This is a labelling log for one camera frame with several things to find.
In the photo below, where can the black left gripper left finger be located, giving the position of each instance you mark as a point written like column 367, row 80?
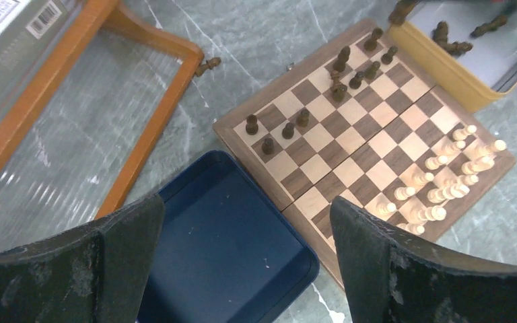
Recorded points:
column 95, row 272

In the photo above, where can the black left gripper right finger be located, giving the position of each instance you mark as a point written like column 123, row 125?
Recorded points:
column 390, row 275

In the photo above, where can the dark pawn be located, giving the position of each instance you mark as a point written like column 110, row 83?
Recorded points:
column 338, row 92

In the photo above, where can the light chess pieces row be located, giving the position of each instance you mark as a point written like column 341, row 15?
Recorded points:
column 425, row 178

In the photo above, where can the wooden chess board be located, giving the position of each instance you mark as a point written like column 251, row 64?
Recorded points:
column 304, row 174

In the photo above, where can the dark chess piece upright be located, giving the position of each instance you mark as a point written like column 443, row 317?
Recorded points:
column 401, row 10

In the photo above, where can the blue metal tin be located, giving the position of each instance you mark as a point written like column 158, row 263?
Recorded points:
column 225, row 253

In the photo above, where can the orange wooden rack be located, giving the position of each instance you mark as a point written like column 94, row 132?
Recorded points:
column 73, row 144

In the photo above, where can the white red box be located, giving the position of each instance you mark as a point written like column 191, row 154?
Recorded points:
column 24, row 28

